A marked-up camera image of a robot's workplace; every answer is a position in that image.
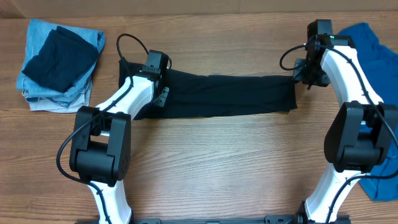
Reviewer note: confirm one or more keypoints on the cardboard back panel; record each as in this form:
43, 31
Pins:
92, 8

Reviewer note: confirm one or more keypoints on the folded dark navy garment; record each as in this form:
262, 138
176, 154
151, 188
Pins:
63, 58

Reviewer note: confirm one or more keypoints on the black t-shirt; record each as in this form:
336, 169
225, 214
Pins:
197, 96

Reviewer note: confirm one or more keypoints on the blue t-shirt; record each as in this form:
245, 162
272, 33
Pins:
379, 64

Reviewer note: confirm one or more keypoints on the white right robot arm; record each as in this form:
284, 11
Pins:
361, 133

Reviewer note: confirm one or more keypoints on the folded light blue jeans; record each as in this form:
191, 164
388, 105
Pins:
42, 98

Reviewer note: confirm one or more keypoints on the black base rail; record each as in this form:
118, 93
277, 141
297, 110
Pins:
268, 219

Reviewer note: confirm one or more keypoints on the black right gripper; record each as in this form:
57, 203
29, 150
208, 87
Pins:
299, 72

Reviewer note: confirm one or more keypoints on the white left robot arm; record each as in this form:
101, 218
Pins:
101, 143

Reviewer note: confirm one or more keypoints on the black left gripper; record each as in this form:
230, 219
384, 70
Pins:
161, 101

